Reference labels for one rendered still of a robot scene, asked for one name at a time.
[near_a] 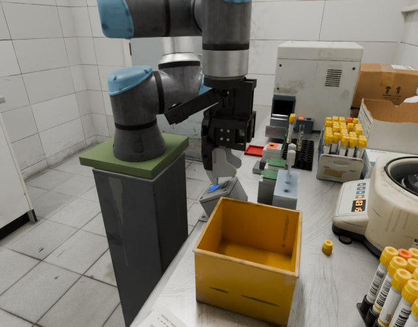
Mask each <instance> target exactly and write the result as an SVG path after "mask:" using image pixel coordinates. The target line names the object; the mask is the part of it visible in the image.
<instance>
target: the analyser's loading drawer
mask: <svg viewBox="0 0 418 327"><path fill-rule="evenodd" d="M289 118H290V116H288V115H277V114H273V115H272V118H270V124H269V125H266V131H265V137H268V138H278V139H284V137H285V134H286V131H287V129H288V126H289Z"/></svg>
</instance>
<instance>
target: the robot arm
mask: <svg viewBox="0 0 418 327"><path fill-rule="evenodd" d="M97 6H98V10H99V18H100V24H101V28H102V33H103V34H104V35H105V37H107V38H124V39H126V40H131V39H132V38H158V37H160V40H161V50H162V55H163V57H162V59H161V60H160V61H159V63H158V69H159V71H152V68H151V67H150V66H145V65H143V66H132V67H126V68H123V69H119V70H117V71H114V72H113V73H111V74H110V75H109V76H108V95H109V96H110V102H111V109H112V112H113V119H114V123H115V135H114V143H113V155H114V157H116V158H117V159H118V160H122V161H125V162H143V161H147V160H151V159H154V158H157V157H158V156H161V155H162V154H163V153H164V152H165V150H166V145H165V140H164V138H163V136H162V135H161V131H160V129H159V127H158V125H157V115H159V114H164V115H165V117H166V119H167V121H168V123H169V125H172V124H174V123H175V124H176V125H177V124H178V123H182V122H184V121H185V120H186V119H188V118H189V116H190V115H192V114H195V113H197V112H199V111H201V110H203V109H205V108H207V107H209V106H211V107H210V108H208V109H207V110H205V111H204V112H203V115H204V117H203V120H202V129H201V139H202V147H201V153H202V162H203V167H204V169H205V172H206V173H207V176H208V177H209V179H210V181H211V183H212V184H213V186H217V185H218V181H219V178H220V177H229V176H235V175H236V173H237V169H238V168H240V167H241V165H242V161H241V159H240V158H238V157H237V156H235V155H234V154H233V153H232V152H231V149H233V150H237V151H246V143H250V142H251V140H252V138H254V136H255V120H256V111H254V110H253V97H254V89H255V88H256V87H257V79H247V78H246V77H245V76H246V75H247V74H248V60H249V48H250V27H251V6H252V0H97ZM192 36H202V67H200V60H199V59H198V58H197V57H196V56H195V55H194V51H193V43H192ZM209 88H211V89H209ZM228 92H229V93H228ZM216 103H217V104H216ZM214 104H215V105H214ZM212 105H213V106H212ZM241 143H242V144H241Z"/></svg>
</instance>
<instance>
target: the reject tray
mask: <svg viewBox="0 0 418 327"><path fill-rule="evenodd" d="M263 148H264V147H262V146H257V145H248V147H247V149H246V151H244V154H245V155H249V156H258V157H262V152H263Z"/></svg>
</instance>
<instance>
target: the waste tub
mask: <svg viewBox="0 0 418 327"><path fill-rule="evenodd" d="M302 220H303V212H301V211H297V210H291V209H286V208H280V207H276V206H269V205H265V204H259V203H254V202H248V201H244V200H237V199H230V198H227V197H220V199H219V201H218V203H217V205H216V207H215V208H214V210H213V212H212V214H211V216H210V218H209V220H208V222H207V224H206V225H205V227H204V229H203V231H202V233H201V234H200V236H199V238H198V240H197V242H196V244H195V246H194V248H193V249H192V251H193V252H194V268H195V289H196V301H198V302H201V303H204V304H208V305H211V306H214V307H217V308H221V309H225V310H228V311H231V312H234V313H238V314H241V315H244V316H247V317H251V318H253V319H257V320H260V321H264V322H267V323H270V324H274V325H276V326H280V327H287V326H288V320H289V315H290V309H291V305H292V299H293V295H294V289H295V286H296V280H297V278H299V267H300V255H301V232H302Z"/></svg>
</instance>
